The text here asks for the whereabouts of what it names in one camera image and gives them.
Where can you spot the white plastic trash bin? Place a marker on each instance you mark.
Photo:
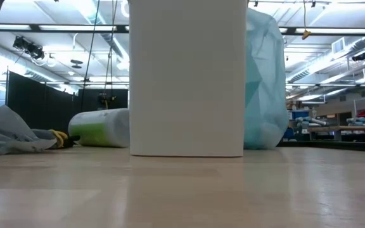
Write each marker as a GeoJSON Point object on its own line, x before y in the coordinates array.
{"type": "Point", "coordinates": [185, 79]}

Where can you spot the translucent blue trash bag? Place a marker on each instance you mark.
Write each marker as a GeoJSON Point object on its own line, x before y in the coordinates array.
{"type": "Point", "coordinates": [265, 95]}

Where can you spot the grey plastic shopping bag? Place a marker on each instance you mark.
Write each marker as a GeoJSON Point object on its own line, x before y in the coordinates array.
{"type": "Point", "coordinates": [2, 130]}

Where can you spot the black yellow hanging tool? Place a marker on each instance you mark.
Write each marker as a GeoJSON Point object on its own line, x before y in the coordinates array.
{"type": "Point", "coordinates": [106, 99]}

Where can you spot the white wipes canister green label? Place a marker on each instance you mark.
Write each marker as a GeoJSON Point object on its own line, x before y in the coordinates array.
{"type": "Point", "coordinates": [100, 130]}

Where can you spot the shelving with blue bins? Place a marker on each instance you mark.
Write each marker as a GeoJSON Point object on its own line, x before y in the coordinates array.
{"type": "Point", "coordinates": [299, 114]}

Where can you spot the grey blue rolled bundle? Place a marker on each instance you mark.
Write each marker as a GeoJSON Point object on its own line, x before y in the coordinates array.
{"type": "Point", "coordinates": [364, 121]}
{"type": "Point", "coordinates": [310, 121]}

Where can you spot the black curtain partition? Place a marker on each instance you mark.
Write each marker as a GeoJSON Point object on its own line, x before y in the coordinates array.
{"type": "Point", "coordinates": [43, 104]}

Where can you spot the yellow hanging pendant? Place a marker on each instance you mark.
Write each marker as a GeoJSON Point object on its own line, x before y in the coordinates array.
{"type": "Point", "coordinates": [306, 34]}

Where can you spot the wooden workbench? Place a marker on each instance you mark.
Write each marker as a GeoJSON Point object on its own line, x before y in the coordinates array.
{"type": "Point", "coordinates": [344, 129]}

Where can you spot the black overhead light bar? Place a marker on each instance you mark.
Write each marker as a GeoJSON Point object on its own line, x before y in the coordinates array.
{"type": "Point", "coordinates": [328, 31]}

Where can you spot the black aluminium table frame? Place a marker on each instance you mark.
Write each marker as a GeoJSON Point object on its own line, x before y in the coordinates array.
{"type": "Point", "coordinates": [328, 146]}

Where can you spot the silver ceiling duct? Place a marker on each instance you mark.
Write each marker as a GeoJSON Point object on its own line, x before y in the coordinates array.
{"type": "Point", "coordinates": [328, 63]}

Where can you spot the black ceiling camera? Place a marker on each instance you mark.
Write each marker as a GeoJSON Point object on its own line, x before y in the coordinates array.
{"type": "Point", "coordinates": [359, 57]}

